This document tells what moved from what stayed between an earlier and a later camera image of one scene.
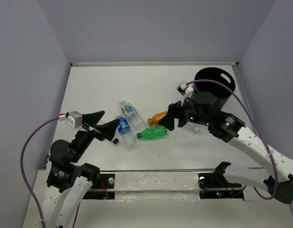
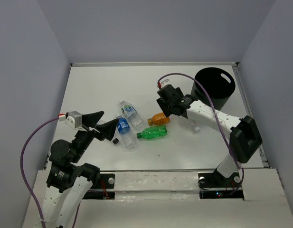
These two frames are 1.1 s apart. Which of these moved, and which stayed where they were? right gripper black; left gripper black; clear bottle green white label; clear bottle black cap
Moved: right gripper black
Stayed: left gripper black; clear bottle black cap; clear bottle green white label
